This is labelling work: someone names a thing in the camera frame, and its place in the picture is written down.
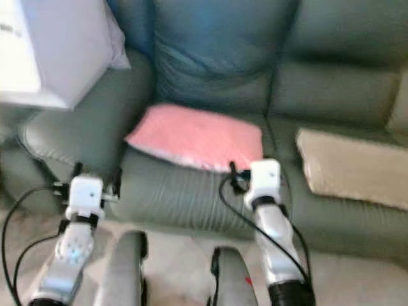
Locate pink dotted pillow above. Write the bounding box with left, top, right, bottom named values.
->
left=125, top=103, right=264, bottom=173

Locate green leather sofa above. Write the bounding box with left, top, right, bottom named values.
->
left=20, top=0, right=408, bottom=259

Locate beige pillow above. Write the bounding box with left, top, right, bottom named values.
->
left=295, top=127, right=408, bottom=211

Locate white soft pillow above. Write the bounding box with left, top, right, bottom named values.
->
left=105, top=6, right=131, bottom=69

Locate silver left robot leg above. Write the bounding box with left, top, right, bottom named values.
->
left=99, top=229, right=149, bottom=306

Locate silver robot leg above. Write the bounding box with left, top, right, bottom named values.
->
left=207, top=245, right=262, bottom=306
left=99, top=229, right=149, bottom=306

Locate silver right robot leg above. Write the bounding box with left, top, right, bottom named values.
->
left=207, top=245, right=262, bottom=306

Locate white cardboard box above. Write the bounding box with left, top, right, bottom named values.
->
left=0, top=0, right=117, bottom=109

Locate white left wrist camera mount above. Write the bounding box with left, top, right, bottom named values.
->
left=64, top=175, right=106, bottom=221

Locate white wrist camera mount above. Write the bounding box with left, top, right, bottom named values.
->
left=244, top=159, right=282, bottom=208
left=64, top=175, right=106, bottom=221

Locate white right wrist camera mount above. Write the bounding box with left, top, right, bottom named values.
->
left=244, top=159, right=282, bottom=208

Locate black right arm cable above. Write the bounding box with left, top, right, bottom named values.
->
left=218, top=175, right=313, bottom=288

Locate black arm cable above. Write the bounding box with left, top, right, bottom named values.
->
left=218, top=175, right=313, bottom=288
left=1, top=185, right=68, bottom=306

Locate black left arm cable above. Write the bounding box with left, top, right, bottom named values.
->
left=1, top=185, right=68, bottom=306

